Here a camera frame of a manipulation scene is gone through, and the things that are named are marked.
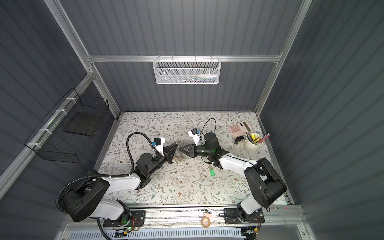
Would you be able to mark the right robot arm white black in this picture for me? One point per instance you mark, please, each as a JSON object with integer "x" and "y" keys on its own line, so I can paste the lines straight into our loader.
{"x": 265, "y": 184}

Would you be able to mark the floral table mat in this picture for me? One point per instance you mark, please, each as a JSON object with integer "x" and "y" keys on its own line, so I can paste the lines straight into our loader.
{"x": 179, "y": 183}

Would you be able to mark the tape roll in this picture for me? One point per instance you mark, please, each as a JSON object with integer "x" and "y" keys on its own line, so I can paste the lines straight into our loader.
{"x": 205, "y": 222}

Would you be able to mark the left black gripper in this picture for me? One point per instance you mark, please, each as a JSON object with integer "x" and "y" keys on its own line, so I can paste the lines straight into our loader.
{"x": 168, "y": 152}

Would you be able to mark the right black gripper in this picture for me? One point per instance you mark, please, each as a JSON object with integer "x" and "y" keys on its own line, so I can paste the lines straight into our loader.
{"x": 192, "y": 152}

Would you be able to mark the black wire basket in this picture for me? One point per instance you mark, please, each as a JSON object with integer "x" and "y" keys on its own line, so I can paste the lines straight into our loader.
{"x": 67, "y": 134}

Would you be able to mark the pink pen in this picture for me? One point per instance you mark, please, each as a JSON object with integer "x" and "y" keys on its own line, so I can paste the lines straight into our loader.
{"x": 263, "y": 138}

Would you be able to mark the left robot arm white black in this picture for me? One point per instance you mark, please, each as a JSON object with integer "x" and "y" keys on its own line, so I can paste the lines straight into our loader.
{"x": 86, "y": 197}

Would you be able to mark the white cable duct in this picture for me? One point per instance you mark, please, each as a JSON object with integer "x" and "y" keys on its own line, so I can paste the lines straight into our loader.
{"x": 176, "y": 233}

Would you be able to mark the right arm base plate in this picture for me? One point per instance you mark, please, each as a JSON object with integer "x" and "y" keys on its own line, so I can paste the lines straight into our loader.
{"x": 232, "y": 216}

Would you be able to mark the white wire mesh basket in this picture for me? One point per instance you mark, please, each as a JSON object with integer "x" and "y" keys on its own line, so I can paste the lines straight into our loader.
{"x": 185, "y": 72}

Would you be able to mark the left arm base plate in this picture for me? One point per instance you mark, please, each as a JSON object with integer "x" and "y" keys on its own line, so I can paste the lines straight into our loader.
{"x": 132, "y": 219}

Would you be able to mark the keyring bunch with grey strap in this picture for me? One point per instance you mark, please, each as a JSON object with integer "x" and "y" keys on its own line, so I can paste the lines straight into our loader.
{"x": 179, "y": 156}

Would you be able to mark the white pen cup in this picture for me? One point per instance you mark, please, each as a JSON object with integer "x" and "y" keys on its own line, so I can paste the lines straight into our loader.
{"x": 252, "y": 148}

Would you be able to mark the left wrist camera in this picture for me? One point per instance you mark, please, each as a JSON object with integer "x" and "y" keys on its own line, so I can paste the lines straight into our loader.
{"x": 158, "y": 144}

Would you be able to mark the pink calculator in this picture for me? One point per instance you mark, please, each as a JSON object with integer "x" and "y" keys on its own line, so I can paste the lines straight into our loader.
{"x": 240, "y": 129}

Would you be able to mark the key with green tag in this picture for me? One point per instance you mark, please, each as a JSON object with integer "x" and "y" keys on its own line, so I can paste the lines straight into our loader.
{"x": 211, "y": 170}

